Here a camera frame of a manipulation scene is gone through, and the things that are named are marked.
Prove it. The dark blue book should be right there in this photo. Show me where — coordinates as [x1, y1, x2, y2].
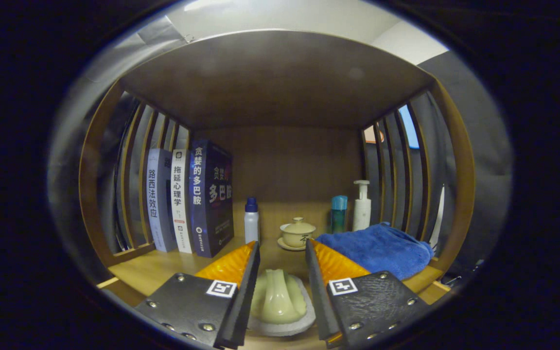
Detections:
[189, 140, 235, 258]

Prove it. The wooden countertop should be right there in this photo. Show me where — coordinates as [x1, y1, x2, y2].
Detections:
[107, 202, 443, 350]

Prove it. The white book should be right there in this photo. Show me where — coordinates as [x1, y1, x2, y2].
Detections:
[170, 148, 194, 254]

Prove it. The white pump bottle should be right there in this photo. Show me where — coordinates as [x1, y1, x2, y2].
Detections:
[352, 180, 372, 232]

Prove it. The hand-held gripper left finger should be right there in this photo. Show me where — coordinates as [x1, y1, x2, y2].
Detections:
[134, 241, 261, 350]

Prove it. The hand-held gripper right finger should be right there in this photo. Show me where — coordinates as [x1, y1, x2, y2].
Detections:
[305, 238, 431, 350]

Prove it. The teal bottle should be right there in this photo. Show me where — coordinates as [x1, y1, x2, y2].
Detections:
[331, 195, 348, 234]

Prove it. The white bottle with blue cap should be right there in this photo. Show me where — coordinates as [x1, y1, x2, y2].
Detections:
[244, 197, 260, 245]

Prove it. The grey-blue book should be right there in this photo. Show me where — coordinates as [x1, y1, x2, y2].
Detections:
[145, 148, 178, 253]

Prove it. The wooden cabinet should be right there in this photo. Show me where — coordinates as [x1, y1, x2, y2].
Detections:
[78, 29, 476, 302]

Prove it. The beige lidded tea cup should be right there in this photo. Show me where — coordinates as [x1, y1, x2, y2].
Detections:
[278, 217, 316, 252]

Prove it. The blue folded towel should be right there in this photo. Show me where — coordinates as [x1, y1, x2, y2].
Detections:
[315, 222, 434, 281]

